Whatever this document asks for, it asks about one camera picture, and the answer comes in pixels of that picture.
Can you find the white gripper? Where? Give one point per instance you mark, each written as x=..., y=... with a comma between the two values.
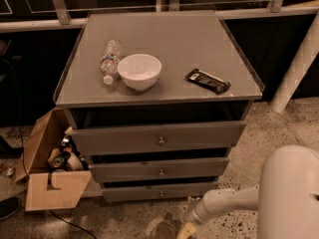
x=195, y=213

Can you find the grey bottom drawer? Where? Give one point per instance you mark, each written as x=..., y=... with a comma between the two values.
x=153, y=192

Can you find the grey drawer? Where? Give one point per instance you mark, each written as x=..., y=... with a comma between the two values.
x=156, y=137
x=158, y=169
x=153, y=192

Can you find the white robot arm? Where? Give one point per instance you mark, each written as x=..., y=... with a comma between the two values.
x=286, y=198

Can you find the grey middle drawer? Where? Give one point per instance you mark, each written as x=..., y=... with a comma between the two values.
x=158, y=169

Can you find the grey top drawer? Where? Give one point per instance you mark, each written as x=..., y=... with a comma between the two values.
x=156, y=137

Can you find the grey drawer cabinet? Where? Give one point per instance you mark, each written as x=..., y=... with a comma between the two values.
x=182, y=41

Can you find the open cardboard box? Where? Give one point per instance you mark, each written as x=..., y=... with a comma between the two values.
x=46, y=190

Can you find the dark can in box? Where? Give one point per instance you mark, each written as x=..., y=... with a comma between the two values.
x=60, y=160

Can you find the black snack bar wrapper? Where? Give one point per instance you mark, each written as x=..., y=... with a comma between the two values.
x=207, y=81

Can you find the white bowl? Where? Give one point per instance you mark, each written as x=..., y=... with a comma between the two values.
x=139, y=71

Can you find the white diagonal pole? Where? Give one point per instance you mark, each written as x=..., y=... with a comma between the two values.
x=305, y=56

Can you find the black shoe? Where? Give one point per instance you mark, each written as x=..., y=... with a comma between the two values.
x=9, y=206

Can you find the clear plastic water bottle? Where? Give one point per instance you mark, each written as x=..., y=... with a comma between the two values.
x=110, y=60

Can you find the metal railing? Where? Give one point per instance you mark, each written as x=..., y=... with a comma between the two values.
x=27, y=15

